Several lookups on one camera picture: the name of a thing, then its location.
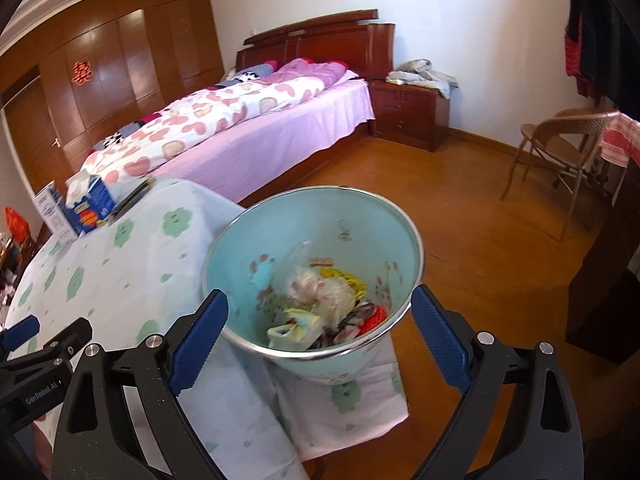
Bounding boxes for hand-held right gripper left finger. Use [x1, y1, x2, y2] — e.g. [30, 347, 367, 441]
[52, 289, 230, 480]

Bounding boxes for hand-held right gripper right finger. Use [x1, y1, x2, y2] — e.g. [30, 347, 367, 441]
[410, 284, 583, 480]

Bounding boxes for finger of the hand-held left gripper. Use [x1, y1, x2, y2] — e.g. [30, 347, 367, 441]
[0, 317, 94, 378]
[0, 316, 41, 352]

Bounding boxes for red foam net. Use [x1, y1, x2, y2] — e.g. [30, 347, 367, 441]
[357, 305, 390, 336]

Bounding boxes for grey wrapper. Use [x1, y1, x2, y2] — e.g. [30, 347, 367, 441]
[310, 300, 376, 348]

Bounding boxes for clear plastic bag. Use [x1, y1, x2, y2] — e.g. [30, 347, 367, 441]
[285, 240, 358, 321]

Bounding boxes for light blue trash bin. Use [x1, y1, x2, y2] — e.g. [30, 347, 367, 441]
[202, 186, 423, 386]

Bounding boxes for red bag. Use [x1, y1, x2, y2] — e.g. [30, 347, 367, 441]
[4, 206, 31, 246]

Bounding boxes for white carton box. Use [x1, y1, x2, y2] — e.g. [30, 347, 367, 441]
[32, 182, 78, 241]

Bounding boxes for blue milk carton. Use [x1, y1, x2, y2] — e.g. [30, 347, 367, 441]
[64, 170, 118, 235]

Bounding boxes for dark striped flat packet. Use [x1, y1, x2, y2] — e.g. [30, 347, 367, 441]
[107, 177, 157, 222]

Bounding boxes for dark wooden furniture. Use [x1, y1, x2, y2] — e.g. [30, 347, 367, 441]
[565, 160, 640, 366]

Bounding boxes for brown wooden door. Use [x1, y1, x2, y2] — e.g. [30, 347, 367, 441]
[0, 92, 76, 196]

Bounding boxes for white quilt with pink hearts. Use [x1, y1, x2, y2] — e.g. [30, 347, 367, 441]
[82, 80, 326, 186]

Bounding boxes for brown wooden nightstand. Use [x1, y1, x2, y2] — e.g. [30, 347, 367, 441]
[369, 80, 451, 153]

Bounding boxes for wicker chair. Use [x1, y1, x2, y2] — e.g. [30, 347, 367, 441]
[500, 109, 621, 243]

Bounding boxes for pink bed sheet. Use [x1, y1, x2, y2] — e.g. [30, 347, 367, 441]
[160, 77, 376, 201]

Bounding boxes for red striped towel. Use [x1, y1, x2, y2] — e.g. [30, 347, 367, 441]
[600, 115, 640, 167]

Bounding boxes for grey crumpled clothes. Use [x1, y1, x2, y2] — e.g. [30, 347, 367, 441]
[385, 59, 458, 100]

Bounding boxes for cow print pillow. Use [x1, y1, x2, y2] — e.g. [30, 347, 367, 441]
[220, 60, 278, 83]

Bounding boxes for brown wooden wardrobe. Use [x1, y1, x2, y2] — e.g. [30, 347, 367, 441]
[0, 0, 225, 181]

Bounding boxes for brown wooden bed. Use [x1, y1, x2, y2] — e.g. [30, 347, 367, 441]
[82, 8, 396, 206]

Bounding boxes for dark hanging clothes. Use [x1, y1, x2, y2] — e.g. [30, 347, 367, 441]
[565, 0, 640, 106]

